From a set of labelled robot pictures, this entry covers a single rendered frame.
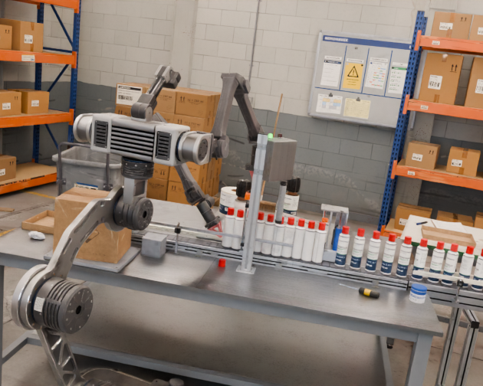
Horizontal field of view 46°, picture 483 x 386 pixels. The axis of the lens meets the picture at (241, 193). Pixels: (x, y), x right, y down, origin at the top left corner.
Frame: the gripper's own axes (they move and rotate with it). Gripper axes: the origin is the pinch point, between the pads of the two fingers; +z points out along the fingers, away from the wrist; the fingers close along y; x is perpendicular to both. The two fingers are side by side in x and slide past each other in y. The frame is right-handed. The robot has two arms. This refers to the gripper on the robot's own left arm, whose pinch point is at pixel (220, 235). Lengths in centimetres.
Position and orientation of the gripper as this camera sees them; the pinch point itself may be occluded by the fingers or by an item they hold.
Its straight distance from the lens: 288.5
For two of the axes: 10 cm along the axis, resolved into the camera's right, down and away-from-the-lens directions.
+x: -8.4, 4.8, 2.6
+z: 5.1, 8.5, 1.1
